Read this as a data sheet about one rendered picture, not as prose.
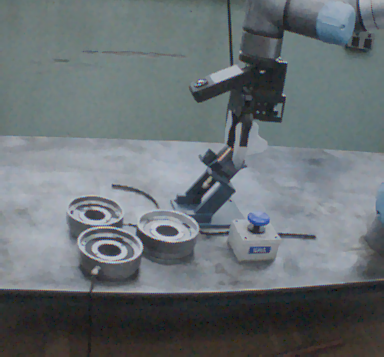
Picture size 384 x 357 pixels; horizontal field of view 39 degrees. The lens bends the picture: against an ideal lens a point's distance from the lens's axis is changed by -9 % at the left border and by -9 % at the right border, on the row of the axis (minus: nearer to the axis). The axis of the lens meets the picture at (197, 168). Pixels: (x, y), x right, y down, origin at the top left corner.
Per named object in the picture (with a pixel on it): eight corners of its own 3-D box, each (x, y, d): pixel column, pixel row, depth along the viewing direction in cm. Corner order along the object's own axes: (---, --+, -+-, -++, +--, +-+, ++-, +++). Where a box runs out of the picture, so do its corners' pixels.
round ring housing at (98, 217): (62, 241, 95) (62, 220, 93) (69, 211, 104) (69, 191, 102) (122, 248, 96) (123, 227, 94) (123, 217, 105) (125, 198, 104)
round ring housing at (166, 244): (156, 267, 92) (158, 246, 91) (124, 235, 100) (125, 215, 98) (207, 253, 99) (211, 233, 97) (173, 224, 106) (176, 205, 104)
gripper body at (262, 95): (281, 127, 103) (292, 64, 98) (236, 124, 100) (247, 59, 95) (266, 112, 109) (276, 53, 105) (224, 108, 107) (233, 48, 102)
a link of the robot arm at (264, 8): (288, -20, 88) (242, -29, 92) (278, 41, 93) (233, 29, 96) (303, -19, 95) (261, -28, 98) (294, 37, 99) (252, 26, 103)
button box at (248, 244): (237, 262, 97) (243, 238, 95) (227, 240, 103) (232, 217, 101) (280, 260, 99) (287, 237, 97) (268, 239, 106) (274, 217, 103)
